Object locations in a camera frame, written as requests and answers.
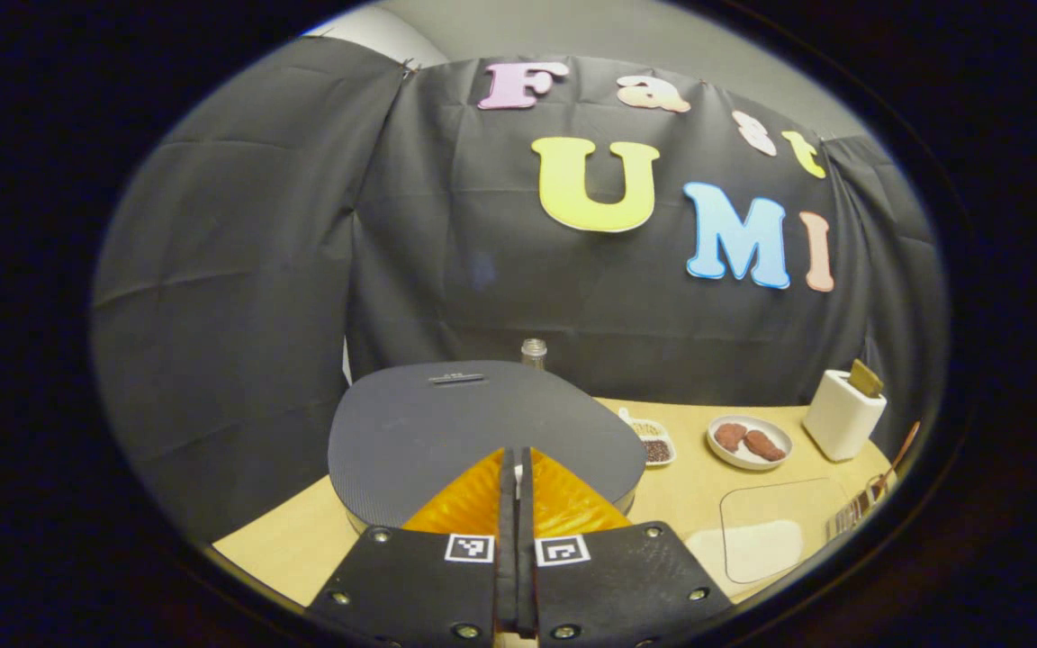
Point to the brown block in white container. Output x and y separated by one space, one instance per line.
865 378

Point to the grey rice cooker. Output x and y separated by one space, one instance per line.
437 432

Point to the black backdrop cloth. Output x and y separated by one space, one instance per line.
239 297

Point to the red meat piece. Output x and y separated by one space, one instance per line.
764 445
730 436

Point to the white square container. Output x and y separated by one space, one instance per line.
838 418

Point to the white round plate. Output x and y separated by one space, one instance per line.
725 457

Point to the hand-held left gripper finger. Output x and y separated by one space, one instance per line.
527 540
507 540

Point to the white divided bean dish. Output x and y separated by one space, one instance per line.
653 445

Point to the small clear glass bottle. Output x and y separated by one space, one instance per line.
534 353

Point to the clear rice container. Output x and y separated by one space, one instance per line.
780 504

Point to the brown wooden spoon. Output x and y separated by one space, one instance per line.
897 459

